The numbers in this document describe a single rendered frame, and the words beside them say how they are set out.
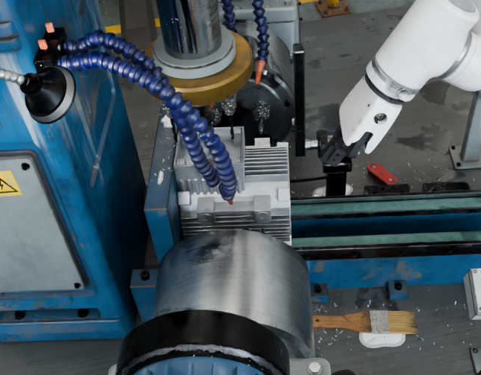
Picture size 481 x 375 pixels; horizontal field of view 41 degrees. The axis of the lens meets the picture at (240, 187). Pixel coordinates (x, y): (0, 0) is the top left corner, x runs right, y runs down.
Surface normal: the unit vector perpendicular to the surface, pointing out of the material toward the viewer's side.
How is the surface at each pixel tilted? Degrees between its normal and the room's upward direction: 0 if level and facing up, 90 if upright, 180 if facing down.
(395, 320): 2
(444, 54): 86
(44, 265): 90
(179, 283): 32
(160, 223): 90
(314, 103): 0
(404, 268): 90
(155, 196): 0
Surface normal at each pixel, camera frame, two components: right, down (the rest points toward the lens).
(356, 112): -0.91, -0.23
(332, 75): -0.08, -0.70
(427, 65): 0.05, 0.77
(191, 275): -0.48, -0.62
